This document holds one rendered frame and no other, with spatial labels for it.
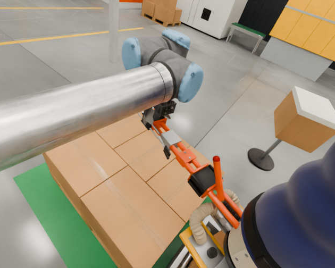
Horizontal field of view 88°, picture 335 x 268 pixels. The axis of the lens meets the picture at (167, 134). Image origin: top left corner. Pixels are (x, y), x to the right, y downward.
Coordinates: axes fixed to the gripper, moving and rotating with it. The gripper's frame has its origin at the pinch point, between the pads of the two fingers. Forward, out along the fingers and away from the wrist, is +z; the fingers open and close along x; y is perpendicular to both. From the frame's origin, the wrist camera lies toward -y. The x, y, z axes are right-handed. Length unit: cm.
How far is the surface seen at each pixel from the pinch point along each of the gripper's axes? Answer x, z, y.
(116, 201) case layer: -17, 67, 1
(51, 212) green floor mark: -58, 121, -36
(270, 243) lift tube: -8, -16, 56
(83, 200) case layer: -34, 67, -9
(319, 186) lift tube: -5, -31, 52
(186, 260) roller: 4, 67, 53
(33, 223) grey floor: -71, 122, -35
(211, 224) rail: 30, 63, 46
